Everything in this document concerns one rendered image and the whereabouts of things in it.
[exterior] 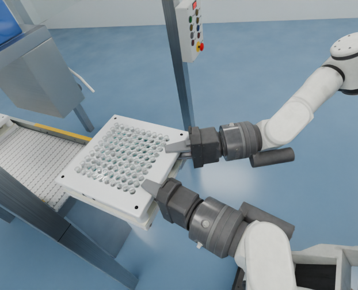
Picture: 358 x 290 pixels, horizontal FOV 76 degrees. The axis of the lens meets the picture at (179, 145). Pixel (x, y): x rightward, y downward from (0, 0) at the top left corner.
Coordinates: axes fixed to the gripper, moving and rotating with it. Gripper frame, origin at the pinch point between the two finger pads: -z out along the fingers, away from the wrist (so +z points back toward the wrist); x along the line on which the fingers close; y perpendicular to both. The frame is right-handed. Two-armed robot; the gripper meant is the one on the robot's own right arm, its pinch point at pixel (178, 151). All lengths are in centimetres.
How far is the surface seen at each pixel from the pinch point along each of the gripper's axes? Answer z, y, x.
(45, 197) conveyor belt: -47, 7, 21
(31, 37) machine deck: -30.5, 24.3, -22.5
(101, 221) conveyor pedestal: -48, 19, 69
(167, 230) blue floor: -18, 23, 104
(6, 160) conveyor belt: -69, 28, 22
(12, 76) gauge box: -41, 25, -13
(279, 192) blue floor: 60, 36, 103
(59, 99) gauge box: -31.7, 21.7, -5.7
